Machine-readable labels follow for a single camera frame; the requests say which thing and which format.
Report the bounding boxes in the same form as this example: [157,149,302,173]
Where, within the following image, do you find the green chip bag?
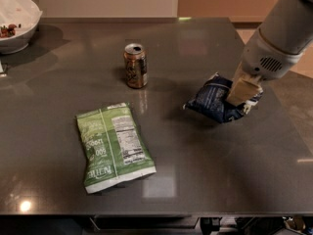
[76,103,157,194]

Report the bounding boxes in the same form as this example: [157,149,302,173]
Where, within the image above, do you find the food pieces in bowl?
[0,23,21,38]

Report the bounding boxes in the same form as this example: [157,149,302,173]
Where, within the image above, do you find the brown soda can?
[123,43,148,89]

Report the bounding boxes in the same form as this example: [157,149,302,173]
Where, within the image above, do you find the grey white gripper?
[226,28,305,106]

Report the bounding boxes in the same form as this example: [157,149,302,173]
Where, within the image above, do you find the white bowl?
[0,0,42,54]

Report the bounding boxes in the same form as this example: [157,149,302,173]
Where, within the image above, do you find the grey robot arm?
[227,0,313,106]

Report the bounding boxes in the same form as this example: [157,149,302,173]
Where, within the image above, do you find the blue chip bag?
[183,73,263,123]

